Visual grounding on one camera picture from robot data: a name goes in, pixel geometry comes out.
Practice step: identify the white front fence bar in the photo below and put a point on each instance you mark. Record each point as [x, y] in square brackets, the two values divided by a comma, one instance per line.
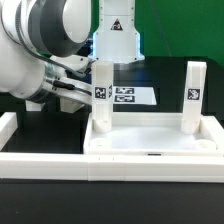
[111, 168]

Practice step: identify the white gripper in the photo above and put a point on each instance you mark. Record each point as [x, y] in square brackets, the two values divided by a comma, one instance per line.
[67, 78]

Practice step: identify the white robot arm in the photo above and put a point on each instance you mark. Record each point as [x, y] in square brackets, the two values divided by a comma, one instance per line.
[47, 47]

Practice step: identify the fiducial marker board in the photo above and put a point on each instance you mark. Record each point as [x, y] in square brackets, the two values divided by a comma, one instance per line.
[134, 95]

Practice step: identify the white left fence block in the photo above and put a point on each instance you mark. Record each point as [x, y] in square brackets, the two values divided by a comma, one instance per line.
[8, 125]

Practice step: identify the white desk top tray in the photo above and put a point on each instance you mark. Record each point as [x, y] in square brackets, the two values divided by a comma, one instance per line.
[154, 134]

